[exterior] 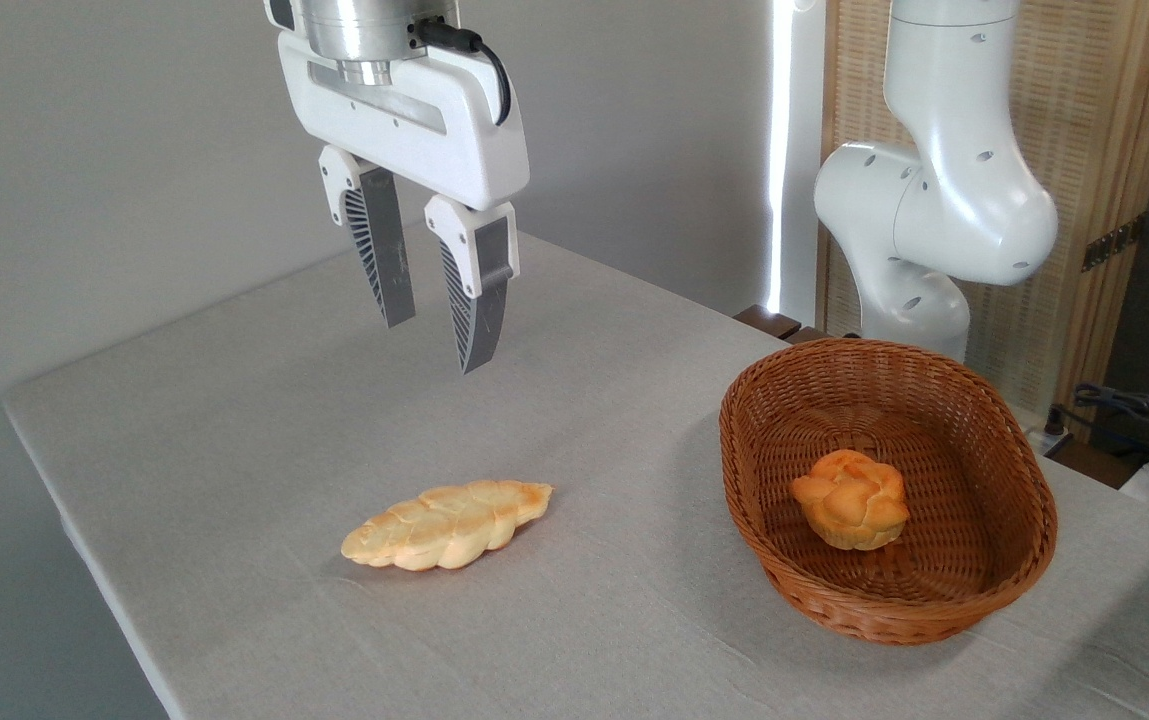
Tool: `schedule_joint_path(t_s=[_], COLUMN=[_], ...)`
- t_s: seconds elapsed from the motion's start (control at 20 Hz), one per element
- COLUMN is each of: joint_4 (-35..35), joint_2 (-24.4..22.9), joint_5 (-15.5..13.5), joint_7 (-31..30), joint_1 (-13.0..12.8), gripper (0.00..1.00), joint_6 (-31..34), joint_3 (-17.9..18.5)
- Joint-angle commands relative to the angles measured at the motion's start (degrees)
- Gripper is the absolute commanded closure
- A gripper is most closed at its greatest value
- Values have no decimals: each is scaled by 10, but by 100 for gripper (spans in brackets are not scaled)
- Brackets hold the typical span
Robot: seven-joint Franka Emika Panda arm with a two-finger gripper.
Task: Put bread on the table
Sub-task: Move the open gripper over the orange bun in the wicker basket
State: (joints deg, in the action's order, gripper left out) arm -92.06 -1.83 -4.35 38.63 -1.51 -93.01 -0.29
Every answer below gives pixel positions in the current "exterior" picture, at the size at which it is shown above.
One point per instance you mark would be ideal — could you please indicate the dark metal screen hinge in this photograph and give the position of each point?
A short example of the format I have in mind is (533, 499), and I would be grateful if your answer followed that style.
(1112, 243)

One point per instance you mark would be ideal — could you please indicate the wooden rattan folding screen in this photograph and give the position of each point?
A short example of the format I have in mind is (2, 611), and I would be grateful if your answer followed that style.
(1084, 100)

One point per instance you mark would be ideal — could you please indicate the dark brown wooden furniture piece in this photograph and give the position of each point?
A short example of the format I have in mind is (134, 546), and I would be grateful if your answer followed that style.
(772, 322)

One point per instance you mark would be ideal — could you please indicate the brown oval wicker basket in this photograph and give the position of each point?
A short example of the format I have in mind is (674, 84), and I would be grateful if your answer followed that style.
(974, 480)

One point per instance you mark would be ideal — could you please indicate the round knotted bread roll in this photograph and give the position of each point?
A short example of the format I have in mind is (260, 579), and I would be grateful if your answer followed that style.
(849, 500)

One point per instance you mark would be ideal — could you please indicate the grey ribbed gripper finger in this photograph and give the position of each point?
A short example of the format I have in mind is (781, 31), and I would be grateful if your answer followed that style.
(479, 300)
(379, 240)

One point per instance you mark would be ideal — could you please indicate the long braided bread loaf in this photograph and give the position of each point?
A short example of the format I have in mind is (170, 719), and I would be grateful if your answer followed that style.
(449, 525)

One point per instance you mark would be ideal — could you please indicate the grey tablecloth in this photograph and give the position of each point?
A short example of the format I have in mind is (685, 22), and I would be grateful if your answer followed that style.
(234, 420)

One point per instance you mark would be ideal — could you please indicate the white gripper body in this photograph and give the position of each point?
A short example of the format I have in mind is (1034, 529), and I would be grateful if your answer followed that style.
(454, 130)

